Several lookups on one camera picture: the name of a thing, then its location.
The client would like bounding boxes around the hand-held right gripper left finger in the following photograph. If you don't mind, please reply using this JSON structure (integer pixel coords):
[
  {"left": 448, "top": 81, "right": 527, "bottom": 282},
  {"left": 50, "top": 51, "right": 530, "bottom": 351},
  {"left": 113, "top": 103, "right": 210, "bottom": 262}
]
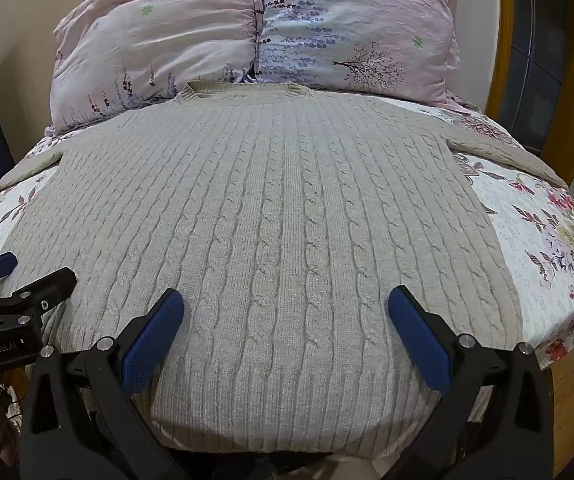
[{"left": 20, "top": 287, "right": 203, "bottom": 480}]

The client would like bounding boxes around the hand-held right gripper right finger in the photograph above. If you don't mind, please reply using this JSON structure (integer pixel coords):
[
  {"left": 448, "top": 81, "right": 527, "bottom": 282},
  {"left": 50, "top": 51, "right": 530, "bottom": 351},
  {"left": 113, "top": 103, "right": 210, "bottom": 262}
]
[{"left": 387, "top": 285, "right": 555, "bottom": 480}]

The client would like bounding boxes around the beige cable-knit sweater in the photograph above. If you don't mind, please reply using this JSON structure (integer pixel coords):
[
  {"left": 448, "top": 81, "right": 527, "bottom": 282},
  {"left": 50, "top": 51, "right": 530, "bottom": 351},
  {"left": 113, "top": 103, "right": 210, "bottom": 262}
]
[{"left": 0, "top": 80, "right": 570, "bottom": 461}]

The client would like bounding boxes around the floral bed sheet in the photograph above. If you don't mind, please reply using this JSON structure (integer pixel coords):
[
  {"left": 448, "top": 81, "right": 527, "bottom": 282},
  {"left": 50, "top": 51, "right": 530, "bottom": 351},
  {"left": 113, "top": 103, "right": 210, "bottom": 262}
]
[{"left": 0, "top": 95, "right": 574, "bottom": 376}]

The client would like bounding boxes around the pink floral pillow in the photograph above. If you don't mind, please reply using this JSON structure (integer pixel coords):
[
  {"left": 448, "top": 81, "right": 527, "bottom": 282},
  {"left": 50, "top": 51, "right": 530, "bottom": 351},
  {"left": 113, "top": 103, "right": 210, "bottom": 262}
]
[{"left": 50, "top": 0, "right": 263, "bottom": 136}]

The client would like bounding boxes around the dark glass pane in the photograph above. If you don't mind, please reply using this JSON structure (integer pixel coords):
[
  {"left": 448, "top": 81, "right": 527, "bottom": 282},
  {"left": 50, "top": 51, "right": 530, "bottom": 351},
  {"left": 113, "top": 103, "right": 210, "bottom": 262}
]
[{"left": 499, "top": 0, "right": 568, "bottom": 156}]

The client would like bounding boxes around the white lavender print pillow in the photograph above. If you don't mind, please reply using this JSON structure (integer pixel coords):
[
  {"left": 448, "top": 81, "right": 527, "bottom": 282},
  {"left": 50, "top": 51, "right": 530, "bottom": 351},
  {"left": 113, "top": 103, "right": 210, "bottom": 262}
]
[{"left": 252, "top": 0, "right": 468, "bottom": 111}]

